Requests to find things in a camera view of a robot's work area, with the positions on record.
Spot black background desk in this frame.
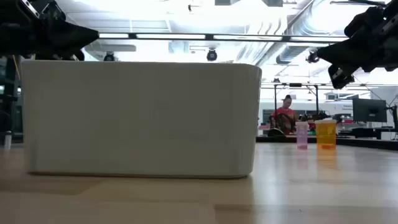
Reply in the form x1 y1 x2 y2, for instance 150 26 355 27
337 126 398 140

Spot black background station frame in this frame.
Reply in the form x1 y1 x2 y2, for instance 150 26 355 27
272 82 320 133

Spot black ceiling spotlight cluster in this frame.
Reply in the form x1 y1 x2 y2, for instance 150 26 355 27
305 49 321 64

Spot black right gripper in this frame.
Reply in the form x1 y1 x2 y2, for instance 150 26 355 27
317 0 398 90

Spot person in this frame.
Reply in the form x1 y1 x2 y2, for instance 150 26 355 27
269 94 299 136

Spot yellow hanging cable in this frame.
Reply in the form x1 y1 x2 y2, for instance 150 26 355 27
12 55 21 81

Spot black computer monitor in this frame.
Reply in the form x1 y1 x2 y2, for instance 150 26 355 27
352 98 388 123

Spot white plastic bin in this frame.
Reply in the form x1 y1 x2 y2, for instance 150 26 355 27
21 60 262 179

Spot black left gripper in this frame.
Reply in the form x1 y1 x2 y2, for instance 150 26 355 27
0 0 101 62

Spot large orange bottle white cap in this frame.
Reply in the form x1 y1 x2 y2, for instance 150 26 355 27
314 119 338 151

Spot overhead LED light bar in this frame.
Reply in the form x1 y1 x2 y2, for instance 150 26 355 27
98 32 349 44

